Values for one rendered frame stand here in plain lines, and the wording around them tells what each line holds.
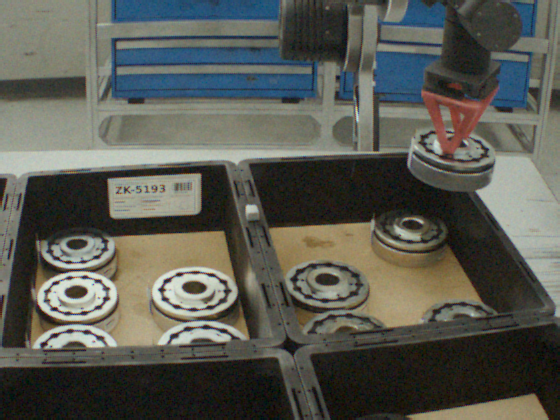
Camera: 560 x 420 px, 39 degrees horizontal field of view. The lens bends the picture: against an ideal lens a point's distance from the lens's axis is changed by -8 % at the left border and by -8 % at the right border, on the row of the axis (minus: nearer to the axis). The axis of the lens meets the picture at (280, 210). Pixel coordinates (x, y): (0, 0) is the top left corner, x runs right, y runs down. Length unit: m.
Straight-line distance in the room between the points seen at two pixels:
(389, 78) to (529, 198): 1.44
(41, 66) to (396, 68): 1.73
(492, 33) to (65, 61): 3.21
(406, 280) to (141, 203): 0.36
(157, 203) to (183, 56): 1.81
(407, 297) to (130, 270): 0.35
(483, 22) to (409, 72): 2.18
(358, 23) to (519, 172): 0.47
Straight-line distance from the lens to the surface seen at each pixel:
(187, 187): 1.14
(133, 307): 1.03
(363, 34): 1.82
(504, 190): 1.65
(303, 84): 2.97
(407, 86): 3.02
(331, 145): 3.05
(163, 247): 1.14
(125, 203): 1.15
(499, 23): 0.83
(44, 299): 1.00
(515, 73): 3.11
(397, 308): 1.04
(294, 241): 1.16
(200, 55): 2.93
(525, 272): 0.96
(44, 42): 3.90
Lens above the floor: 1.43
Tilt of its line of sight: 29 degrees down
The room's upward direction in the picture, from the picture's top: 2 degrees clockwise
